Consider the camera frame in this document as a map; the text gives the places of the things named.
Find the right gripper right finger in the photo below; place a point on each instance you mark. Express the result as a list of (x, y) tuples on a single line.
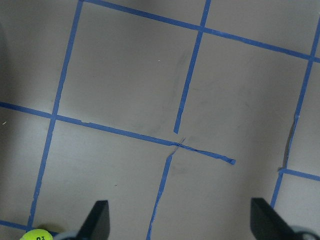
[(266, 224)]

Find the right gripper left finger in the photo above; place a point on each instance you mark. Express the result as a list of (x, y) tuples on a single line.
[(97, 224)]

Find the clear tennis ball can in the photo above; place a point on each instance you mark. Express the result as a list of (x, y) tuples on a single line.
[(303, 233)]

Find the tennis ball centre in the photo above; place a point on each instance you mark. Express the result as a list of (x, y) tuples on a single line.
[(37, 234)]

